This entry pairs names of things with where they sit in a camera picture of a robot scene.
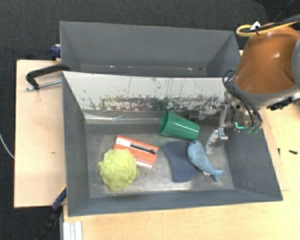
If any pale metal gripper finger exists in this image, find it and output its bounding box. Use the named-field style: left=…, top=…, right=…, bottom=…
left=205, top=128, right=230, bottom=156
left=197, top=97, right=228, bottom=121

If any light blue toy whale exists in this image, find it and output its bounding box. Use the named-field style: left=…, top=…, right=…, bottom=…
left=186, top=139, right=227, bottom=183

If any green plastic cup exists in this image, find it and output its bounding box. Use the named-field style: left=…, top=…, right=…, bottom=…
left=157, top=110, right=200, bottom=142

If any dark blue curved sponge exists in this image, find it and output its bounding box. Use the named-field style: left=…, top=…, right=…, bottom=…
left=161, top=140, right=203, bottom=184

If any orange and white stapler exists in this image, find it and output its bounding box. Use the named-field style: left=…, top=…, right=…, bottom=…
left=113, top=134, right=160, bottom=169

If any grey metal bin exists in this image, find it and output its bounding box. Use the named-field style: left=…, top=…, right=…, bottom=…
left=59, top=20, right=284, bottom=217

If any yellow-green mesh sponge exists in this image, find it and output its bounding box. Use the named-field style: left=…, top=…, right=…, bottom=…
left=96, top=148, right=140, bottom=192

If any pale wood board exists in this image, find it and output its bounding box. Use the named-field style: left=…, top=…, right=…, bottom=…
left=13, top=58, right=68, bottom=209

